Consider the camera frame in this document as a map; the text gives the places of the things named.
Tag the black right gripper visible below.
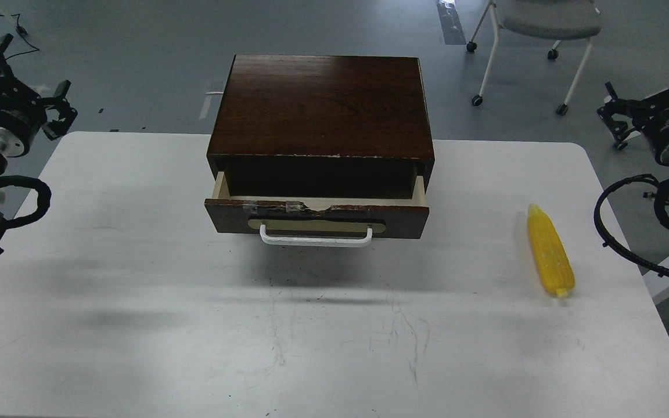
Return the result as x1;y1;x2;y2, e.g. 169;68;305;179
596;81;669;163

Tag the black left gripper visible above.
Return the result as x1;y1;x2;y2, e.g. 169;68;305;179
0;34;78;146

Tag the yellow toy corn cob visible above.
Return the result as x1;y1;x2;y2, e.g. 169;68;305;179
527;204;576;298

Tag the wooden drawer with white handle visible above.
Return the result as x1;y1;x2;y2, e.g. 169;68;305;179
204;171;430;248

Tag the dark wooden cabinet box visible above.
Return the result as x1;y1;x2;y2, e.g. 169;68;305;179
207;55;435;181

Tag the black cable on floor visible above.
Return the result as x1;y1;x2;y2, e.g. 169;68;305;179
0;0;41;106

